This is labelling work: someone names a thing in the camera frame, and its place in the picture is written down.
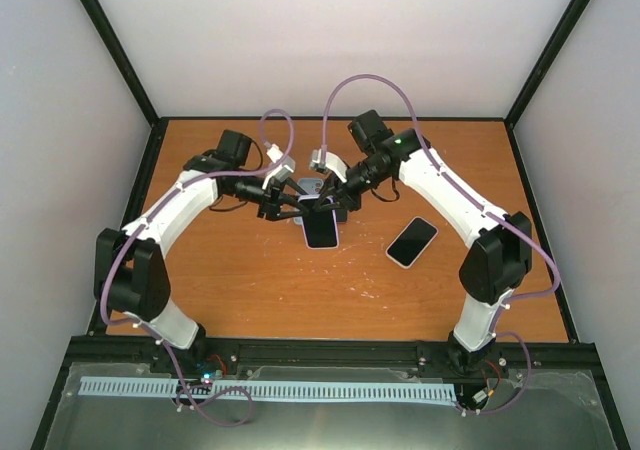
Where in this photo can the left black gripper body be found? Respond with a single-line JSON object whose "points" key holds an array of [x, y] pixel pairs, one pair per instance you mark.
{"points": [[267, 201]]}

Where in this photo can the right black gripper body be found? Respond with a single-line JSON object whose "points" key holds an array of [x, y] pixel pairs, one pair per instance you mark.
{"points": [[352, 200]]}

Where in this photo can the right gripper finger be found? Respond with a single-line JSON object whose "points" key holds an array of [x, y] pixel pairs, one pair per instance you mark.
{"points": [[325, 208], [327, 192]]}

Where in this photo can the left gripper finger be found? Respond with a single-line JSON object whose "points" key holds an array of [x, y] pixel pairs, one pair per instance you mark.
{"points": [[285, 213], [291, 191]]}

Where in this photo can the purple phone black screen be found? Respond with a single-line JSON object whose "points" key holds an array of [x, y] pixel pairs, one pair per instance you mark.
{"points": [[341, 215]]}

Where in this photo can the light blue phone case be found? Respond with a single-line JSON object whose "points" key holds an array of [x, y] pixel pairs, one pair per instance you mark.
{"points": [[311, 190]]}

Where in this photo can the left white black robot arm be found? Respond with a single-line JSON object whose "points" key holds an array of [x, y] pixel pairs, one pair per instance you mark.
{"points": [[130, 269]]}

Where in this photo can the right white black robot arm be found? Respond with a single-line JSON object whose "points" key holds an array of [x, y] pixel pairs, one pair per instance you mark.
{"points": [[498, 252]]}

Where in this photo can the phone in white case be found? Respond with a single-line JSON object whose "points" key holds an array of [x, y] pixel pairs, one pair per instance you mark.
{"points": [[411, 243]]}

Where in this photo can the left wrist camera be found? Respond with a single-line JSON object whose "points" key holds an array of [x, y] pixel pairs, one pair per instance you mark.
{"points": [[282, 167]]}

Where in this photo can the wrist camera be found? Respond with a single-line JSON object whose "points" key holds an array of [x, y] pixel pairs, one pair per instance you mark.
{"points": [[325, 162], [282, 167]]}

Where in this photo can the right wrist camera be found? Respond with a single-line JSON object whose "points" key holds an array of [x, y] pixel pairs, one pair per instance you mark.
{"points": [[325, 162]]}

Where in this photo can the black mounting rail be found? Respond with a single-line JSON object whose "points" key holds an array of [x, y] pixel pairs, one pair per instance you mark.
{"points": [[426, 359]]}

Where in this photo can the black enclosure frame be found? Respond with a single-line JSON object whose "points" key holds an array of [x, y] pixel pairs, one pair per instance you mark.
{"points": [[588, 418]]}

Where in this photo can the light blue cable duct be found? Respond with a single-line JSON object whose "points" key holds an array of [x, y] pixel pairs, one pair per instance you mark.
{"points": [[273, 391]]}

